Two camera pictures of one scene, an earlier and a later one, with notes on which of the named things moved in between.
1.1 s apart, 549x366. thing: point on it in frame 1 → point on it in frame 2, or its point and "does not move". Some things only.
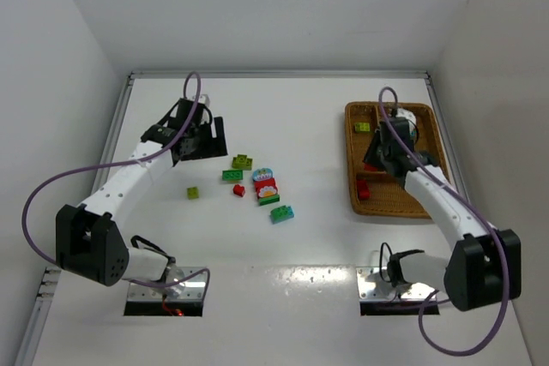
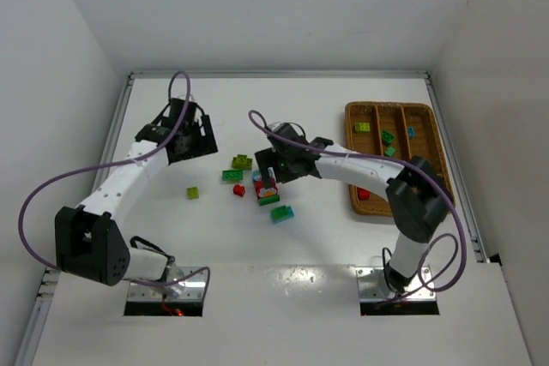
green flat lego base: (268, 200) does not move
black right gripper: (379, 156) → (264, 160)
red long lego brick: (363, 189) does not move
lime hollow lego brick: (242, 162) does not move
